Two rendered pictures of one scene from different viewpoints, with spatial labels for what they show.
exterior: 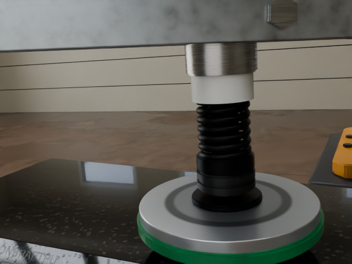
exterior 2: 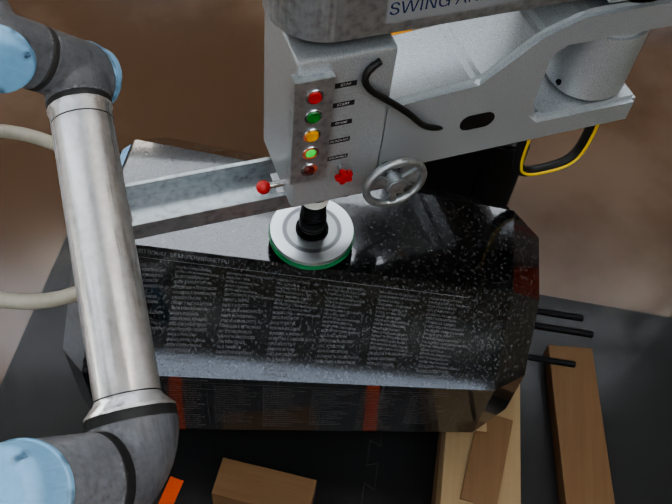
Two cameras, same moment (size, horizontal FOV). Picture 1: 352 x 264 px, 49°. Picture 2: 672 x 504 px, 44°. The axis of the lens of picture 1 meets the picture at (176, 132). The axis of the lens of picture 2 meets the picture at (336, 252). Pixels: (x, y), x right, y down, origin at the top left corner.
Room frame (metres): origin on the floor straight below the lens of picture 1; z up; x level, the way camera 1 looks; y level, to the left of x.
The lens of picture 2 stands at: (-0.74, 0.42, 2.60)
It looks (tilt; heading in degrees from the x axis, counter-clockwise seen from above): 54 degrees down; 335
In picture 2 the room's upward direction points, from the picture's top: 7 degrees clockwise
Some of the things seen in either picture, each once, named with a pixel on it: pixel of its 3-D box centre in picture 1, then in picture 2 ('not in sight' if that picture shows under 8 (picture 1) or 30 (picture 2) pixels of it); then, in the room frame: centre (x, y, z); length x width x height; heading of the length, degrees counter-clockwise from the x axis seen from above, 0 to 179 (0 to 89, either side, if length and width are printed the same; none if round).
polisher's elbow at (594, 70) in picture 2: not in sight; (596, 43); (0.44, -0.71, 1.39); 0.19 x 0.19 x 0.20
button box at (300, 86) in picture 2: not in sight; (309, 129); (0.32, 0.01, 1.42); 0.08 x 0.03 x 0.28; 90
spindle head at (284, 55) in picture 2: not in sight; (358, 96); (0.44, -0.14, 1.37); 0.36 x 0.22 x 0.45; 90
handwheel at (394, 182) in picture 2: not in sight; (388, 171); (0.32, -0.18, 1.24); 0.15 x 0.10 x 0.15; 90
